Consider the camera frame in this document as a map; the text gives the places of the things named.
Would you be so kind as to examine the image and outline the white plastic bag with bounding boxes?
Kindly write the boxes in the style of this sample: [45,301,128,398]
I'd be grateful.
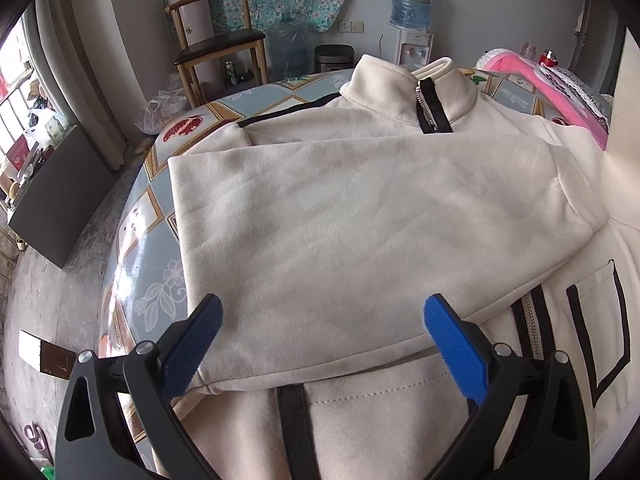
[134,73,191,136]

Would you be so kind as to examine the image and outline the grey curtain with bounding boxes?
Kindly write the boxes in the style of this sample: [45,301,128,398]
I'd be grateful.
[22,0,145,171]

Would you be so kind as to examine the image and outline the white water dispenser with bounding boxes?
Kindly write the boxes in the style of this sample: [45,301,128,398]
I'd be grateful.
[395,28,434,70]

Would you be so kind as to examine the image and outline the wooden chair with dark seat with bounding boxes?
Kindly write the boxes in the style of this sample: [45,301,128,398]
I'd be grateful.
[165,0,268,108]

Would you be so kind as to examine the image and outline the brown and white box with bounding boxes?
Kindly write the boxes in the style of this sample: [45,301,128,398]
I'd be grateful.
[18,330,77,380]

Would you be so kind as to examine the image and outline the blue water bottle on dispenser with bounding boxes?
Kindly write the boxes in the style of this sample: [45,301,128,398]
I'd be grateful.
[390,0,432,32]

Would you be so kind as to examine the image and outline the fruit-patterned bed sheet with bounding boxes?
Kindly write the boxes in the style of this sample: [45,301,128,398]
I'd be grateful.
[98,66,572,476]

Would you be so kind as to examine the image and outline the empty clear water jug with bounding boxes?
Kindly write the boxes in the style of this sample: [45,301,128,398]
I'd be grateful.
[267,12,311,80]

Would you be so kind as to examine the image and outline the dark grey low cabinet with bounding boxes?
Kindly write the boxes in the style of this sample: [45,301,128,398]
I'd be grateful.
[9,126,114,269]

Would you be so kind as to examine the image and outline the grey lace pillow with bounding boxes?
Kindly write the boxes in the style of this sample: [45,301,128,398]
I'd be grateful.
[539,65,614,122]

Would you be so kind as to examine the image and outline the white cylindrical appliance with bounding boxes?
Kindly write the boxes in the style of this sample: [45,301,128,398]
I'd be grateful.
[167,0,224,99]

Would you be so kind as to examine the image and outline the white wall socket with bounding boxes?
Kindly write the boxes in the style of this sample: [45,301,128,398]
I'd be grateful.
[338,21,364,34]

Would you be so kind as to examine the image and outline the pink floral blanket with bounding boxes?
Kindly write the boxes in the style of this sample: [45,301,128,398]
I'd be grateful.
[475,49,610,151]

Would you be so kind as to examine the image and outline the cream zip-up jacket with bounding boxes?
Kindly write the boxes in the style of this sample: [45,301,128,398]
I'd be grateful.
[168,56,639,479]

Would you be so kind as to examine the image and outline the black trash bin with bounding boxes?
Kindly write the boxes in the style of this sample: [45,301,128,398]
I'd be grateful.
[314,44,355,73]

